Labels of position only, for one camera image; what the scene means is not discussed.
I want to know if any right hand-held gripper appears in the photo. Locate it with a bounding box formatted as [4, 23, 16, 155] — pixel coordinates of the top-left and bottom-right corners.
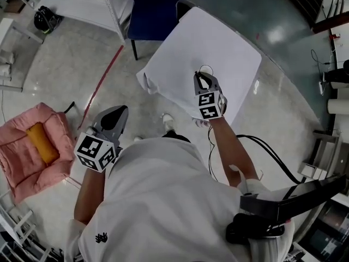
[193, 72, 228, 121]

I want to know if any black body-worn device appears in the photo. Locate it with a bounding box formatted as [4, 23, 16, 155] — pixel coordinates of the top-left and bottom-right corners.
[225, 212, 286, 246]

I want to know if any red floor tape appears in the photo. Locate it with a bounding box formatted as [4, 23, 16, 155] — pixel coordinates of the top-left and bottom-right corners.
[77, 45, 125, 131]

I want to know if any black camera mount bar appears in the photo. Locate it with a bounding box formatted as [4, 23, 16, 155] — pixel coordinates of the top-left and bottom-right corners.
[239, 173, 347, 221]

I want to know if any table with white tablecloth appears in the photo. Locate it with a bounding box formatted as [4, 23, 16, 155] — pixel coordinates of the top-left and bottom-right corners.
[136, 6, 263, 127]

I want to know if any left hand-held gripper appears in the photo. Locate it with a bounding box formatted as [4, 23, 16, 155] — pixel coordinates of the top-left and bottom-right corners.
[74, 105, 129, 172]

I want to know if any person's white shirt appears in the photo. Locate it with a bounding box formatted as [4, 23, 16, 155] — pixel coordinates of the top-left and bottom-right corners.
[64, 136, 296, 262]

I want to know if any black cable bundle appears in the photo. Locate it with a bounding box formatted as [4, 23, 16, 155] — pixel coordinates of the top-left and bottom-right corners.
[208, 124, 304, 184]

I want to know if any person's black trouser leg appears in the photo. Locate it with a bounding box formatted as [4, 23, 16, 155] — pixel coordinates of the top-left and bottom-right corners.
[161, 130, 192, 144]

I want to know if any grey compartment organizer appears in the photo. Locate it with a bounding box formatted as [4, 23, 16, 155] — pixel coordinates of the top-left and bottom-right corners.
[298, 129, 343, 178]

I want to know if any pink padded armchair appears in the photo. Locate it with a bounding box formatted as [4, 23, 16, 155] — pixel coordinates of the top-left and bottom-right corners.
[0, 102, 83, 203]

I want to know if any blue chair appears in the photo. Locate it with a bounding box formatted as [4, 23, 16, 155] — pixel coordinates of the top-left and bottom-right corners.
[125, 0, 189, 61]

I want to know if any person's right forearm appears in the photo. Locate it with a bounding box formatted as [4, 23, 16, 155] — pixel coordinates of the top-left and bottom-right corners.
[209, 116, 260, 187]

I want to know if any pink patterned cloth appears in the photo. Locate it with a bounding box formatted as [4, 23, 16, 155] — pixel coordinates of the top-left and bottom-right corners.
[194, 117, 212, 128]

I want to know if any orange cushion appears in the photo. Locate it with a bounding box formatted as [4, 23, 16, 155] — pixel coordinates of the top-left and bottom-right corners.
[25, 122, 61, 165]

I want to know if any person's left forearm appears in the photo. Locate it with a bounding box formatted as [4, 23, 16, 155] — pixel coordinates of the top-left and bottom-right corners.
[74, 162, 109, 227]

